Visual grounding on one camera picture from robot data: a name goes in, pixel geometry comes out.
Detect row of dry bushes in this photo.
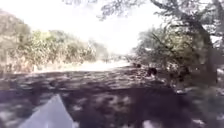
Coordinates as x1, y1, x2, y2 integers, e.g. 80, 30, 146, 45
0, 9, 111, 75

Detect pale dirt road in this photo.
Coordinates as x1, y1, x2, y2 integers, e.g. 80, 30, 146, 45
0, 59, 224, 128

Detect wood of leafy trees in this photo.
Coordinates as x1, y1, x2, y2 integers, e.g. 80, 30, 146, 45
128, 0, 224, 88

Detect large branching tree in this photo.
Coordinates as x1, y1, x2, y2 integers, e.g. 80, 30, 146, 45
64, 0, 224, 88

